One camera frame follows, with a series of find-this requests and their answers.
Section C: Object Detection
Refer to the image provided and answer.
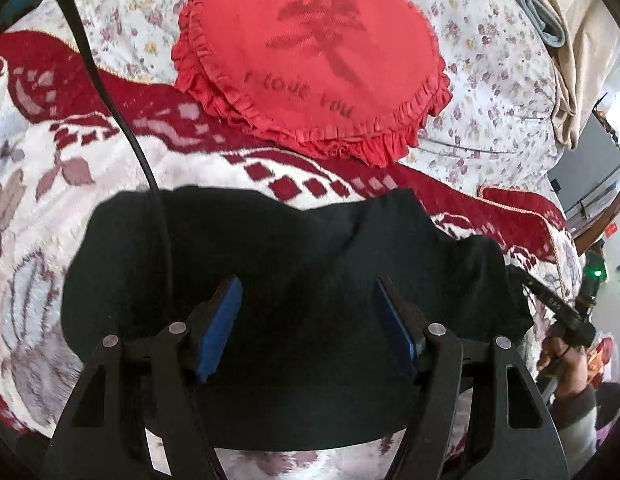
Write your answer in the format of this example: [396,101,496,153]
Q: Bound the grey folded cloth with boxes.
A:
[516,0,567,49]

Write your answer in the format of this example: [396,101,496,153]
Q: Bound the black pants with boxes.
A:
[60,186,532,451]

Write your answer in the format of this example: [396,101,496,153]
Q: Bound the right forearm sleeve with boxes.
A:
[549,382,620,478]

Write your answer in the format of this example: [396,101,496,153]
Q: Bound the black cable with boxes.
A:
[24,0,173,311]

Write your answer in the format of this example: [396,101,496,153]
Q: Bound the beige curtain cloth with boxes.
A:
[536,0,620,150]

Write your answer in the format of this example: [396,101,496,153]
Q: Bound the red heart ruffled pillow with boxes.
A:
[171,0,452,167]

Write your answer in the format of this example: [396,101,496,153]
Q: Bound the right hand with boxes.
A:
[538,336,588,401]

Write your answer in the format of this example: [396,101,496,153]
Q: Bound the floral white quilt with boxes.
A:
[9,0,566,206]

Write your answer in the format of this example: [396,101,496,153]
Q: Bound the red white floral blanket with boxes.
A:
[0,32,581,456]

